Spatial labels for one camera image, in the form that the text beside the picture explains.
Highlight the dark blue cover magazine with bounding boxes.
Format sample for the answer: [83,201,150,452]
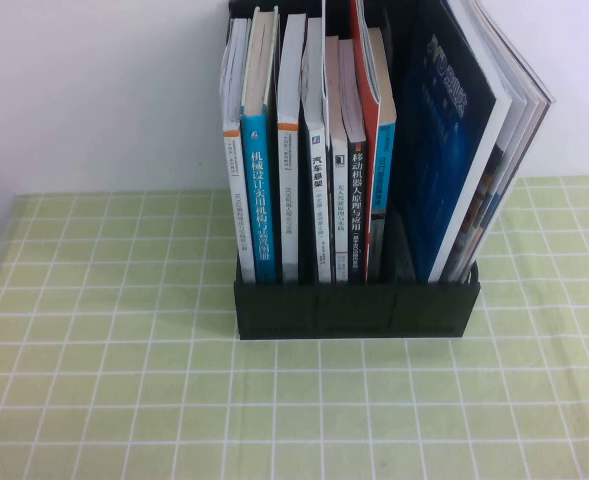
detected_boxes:
[398,0,515,284]

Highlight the picture spine thin magazine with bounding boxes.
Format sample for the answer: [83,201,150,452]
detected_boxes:
[446,0,526,284]

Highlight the white page thin magazine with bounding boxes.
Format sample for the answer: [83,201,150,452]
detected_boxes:
[455,0,534,283]

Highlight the thick white orange-band book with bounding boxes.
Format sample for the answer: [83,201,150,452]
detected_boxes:
[275,12,308,286]

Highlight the black white spine book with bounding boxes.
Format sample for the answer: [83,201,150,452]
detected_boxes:
[300,17,335,284]

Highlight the blue spine mechanism book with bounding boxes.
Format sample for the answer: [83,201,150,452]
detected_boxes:
[239,5,282,286]

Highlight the thin white orange-band book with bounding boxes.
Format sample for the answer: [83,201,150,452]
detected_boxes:
[218,17,256,284]

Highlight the black spine robot book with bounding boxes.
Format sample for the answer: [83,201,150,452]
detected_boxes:
[337,38,370,286]

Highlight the black plastic book holder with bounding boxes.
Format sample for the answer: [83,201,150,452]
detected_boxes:
[227,0,482,343]

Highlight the red cover thin book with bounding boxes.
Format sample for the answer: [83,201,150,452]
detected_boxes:
[348,0,387,282]

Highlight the blue grey spine book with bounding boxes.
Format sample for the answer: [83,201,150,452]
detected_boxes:
[366,27,398,282]

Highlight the green white checked tablecloth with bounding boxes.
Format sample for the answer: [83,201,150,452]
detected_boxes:
[0,174,589,480]

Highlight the grey cover magazine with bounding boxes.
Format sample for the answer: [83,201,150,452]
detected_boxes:
[467,0,558,279]

